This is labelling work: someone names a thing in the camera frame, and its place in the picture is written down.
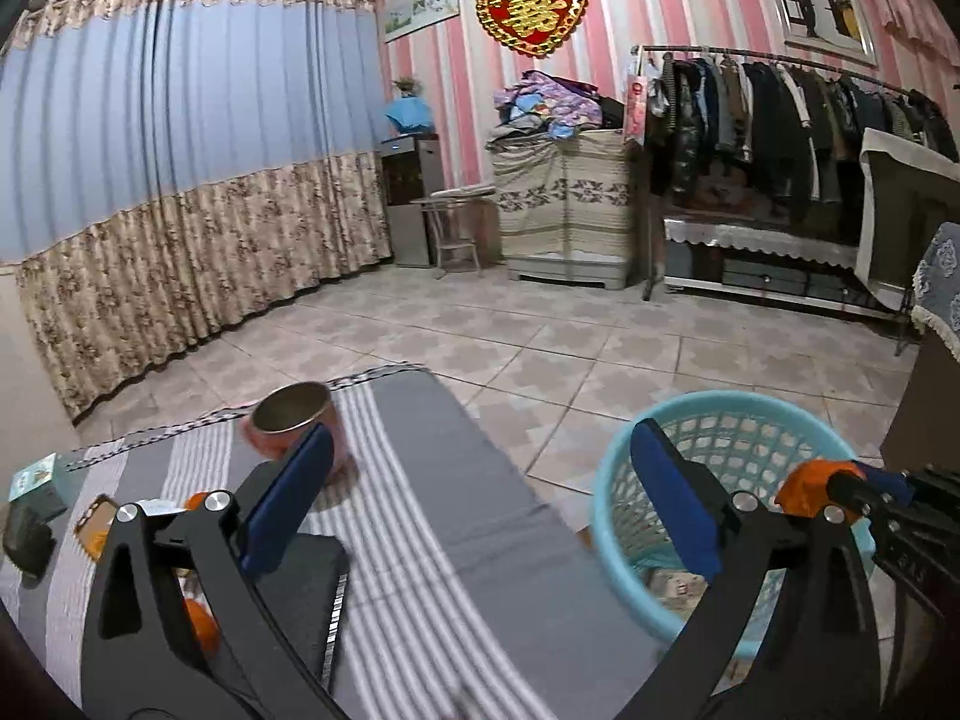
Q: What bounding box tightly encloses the blue lace cover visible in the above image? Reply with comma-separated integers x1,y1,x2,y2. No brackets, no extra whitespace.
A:
911,221,960,361

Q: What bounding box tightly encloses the orange peel piece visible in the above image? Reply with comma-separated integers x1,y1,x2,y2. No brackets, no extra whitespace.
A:
184,493,206,511

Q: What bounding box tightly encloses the low lace covered shelf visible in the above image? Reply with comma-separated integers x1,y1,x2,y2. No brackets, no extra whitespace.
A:
664,216,903,319

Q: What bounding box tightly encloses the teal tissue box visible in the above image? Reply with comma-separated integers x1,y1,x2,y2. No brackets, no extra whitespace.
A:
8,454,85,522

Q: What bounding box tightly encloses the red heart wall decoration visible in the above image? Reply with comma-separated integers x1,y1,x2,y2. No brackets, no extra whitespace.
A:
475,0,589,59

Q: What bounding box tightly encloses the pink mug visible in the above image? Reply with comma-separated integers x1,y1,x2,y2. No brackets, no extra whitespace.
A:
241,380,348,478

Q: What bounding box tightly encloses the blue covered water bottle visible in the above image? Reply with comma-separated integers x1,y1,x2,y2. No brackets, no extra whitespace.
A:
384,96,436,135

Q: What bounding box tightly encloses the small metal side table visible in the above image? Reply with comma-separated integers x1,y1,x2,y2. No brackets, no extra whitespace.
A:
415,184,501,280

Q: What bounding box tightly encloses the grey striped tablecloth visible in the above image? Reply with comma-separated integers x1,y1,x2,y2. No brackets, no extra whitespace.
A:
2,367,659,718

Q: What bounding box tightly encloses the blue floral curtain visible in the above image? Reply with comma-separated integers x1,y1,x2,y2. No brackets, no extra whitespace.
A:
2,0,391,416

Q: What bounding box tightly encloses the printed snack packet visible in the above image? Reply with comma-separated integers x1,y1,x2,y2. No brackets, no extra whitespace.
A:
646,567,708,614

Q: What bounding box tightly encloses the orange fruit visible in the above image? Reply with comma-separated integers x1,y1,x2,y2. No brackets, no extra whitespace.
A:
184,598,220,656

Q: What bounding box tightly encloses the orange plastic bag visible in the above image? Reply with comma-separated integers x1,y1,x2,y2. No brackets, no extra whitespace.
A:
775,458,866,518

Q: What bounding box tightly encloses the small potted plant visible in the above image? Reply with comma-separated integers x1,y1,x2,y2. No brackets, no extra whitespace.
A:
392,76,421,98

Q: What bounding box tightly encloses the grey water dispenser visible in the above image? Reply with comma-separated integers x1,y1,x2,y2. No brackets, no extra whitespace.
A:
377,133,446,268

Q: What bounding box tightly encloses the pile of clothes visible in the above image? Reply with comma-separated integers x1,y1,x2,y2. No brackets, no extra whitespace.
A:
488,70,625,145

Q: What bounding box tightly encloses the cloth covered cabinet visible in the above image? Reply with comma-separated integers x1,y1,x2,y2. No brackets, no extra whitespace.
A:
488,128,638,291

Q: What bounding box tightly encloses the turquoise plastic basket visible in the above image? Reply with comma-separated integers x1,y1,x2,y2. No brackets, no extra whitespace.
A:
592,390,854,660

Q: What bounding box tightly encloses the clothes rack with garments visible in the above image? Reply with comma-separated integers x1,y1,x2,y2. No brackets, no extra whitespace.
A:
623,44,958,284

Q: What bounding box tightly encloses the dark green cylinder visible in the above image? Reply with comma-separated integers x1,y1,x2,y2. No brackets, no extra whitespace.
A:
3,502,55,580

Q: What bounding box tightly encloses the landscape wall picture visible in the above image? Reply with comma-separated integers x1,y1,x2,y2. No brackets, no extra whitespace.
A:
381,0,459,43

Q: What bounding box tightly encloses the white face mask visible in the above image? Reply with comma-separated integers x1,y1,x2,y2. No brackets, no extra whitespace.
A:
137,499,185,517

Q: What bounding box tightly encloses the cloth covered furniture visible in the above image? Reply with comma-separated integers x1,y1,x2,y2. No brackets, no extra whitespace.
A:
854,128,958,310

